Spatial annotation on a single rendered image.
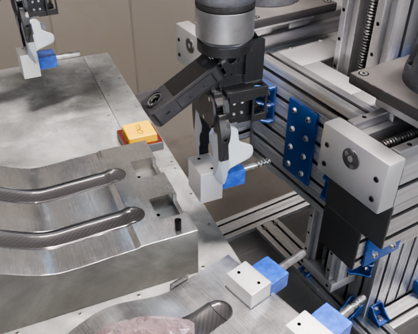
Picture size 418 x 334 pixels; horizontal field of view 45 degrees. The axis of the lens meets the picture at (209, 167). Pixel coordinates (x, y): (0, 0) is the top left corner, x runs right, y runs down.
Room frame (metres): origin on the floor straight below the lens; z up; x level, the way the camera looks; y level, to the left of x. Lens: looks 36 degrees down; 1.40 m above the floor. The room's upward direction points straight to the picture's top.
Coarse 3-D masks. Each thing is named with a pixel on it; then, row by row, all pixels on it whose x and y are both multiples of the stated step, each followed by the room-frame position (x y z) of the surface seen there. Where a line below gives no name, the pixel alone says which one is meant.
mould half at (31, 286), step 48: (144, 144) 0.77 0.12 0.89; (96, 192) 0.63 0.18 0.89; (144, 192) 0.63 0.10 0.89; (96, 240) 0.53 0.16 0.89; (144, 240) 0.52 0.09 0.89; (192, 240) 0.54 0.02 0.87; (0, 288) 0.44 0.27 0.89; (48, 288) 0.46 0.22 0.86; (96, 288) 0.48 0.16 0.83; (144, 288) 0.51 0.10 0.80
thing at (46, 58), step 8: (16, 48) 1.04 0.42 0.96; (24, 48) 1.04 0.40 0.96; (24, 56) 1.01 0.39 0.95; (40, 56) 1.03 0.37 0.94; (48, 56) 1.04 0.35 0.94; (56, 56) 1.06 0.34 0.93; (64, 56) 1.07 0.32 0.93; (72, 56) 1.07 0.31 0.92; (24, 64) 1.01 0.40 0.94; (32, 64) 1.01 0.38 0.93; (40, 64) 1.03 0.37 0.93; (48, 64) 1.03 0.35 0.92; (56, 64) 1.04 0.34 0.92; (24, 72) 1.00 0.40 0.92; (32, 72) 1.01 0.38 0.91
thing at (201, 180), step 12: (192, 156) 0.63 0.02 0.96; (204, 156) 0.63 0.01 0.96; (192, 168) 0.61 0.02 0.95; (204, 168) 0.60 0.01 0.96; (240, 168) 0.62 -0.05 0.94; (252, 168) 0.64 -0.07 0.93; (192, 180) 0.61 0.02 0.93; (204, 180) 0.59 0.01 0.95; (216, 180) 0.60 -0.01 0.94; (228, 180) 0.61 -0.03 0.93; (240, 180) 0.62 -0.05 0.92; (204, 192) 0.59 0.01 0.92; (216, 192) 0.60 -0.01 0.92
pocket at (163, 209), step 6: (156, 198) 0.62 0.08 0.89; (162, 198) 0.62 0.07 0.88; (168, 198) 0.63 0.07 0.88; (174, 198) 0.63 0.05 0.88; (156, 204) 0.62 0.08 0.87; (162, 204) 0.62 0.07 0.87; (168, 204) 0.62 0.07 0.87; (174, 204) 0.62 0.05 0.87; (156, 210) 0.62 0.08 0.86; (162, 210) 0.62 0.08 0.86; (168, 210) 0.62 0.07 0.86; (174, 210) 0.62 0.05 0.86; (180, 210) 0.60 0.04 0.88; (162, 216) 0.60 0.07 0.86; (168, 216) 0.60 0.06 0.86
